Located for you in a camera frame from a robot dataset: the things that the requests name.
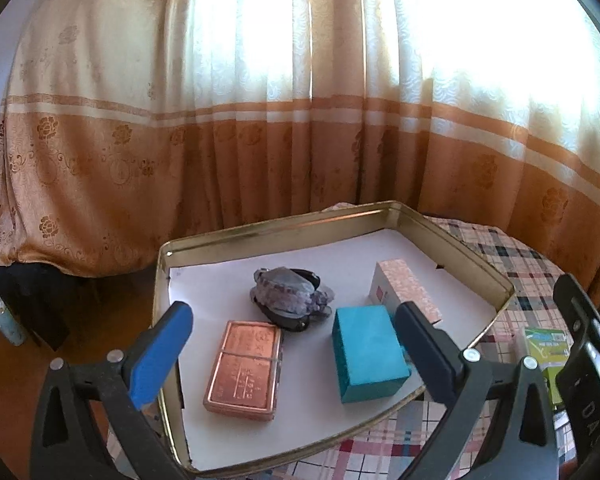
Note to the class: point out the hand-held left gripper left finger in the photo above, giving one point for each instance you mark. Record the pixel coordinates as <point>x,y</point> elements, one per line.
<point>165,350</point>

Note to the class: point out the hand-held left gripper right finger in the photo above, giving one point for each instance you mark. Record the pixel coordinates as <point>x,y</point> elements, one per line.
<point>430,355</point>

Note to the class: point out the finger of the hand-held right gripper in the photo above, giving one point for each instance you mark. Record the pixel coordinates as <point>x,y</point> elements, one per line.
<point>575,310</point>

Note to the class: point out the pink patterned box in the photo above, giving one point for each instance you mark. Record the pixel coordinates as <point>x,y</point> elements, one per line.
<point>405,285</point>

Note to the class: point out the gold metal tin tray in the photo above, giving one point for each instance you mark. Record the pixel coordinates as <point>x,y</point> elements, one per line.
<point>280,239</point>

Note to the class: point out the green and white packet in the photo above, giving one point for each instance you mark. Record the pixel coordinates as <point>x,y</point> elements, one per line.
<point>545,350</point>

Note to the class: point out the teal rectangular box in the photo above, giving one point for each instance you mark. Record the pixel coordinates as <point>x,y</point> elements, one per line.
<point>365,350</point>

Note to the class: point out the copper rectangular tin box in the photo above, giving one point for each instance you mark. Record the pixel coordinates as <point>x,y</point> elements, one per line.
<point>240,375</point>

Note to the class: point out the white paper tray liner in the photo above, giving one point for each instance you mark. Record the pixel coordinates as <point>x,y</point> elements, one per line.
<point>310,410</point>

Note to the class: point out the black dish with wrapped item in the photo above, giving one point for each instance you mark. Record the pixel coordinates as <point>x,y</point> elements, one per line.
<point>285,292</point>

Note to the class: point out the light blue bottle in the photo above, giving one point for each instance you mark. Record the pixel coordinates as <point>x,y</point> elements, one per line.
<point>5,325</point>

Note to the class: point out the cream and orange floral curtain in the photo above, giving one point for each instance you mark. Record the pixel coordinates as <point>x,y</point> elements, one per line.
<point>130,110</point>

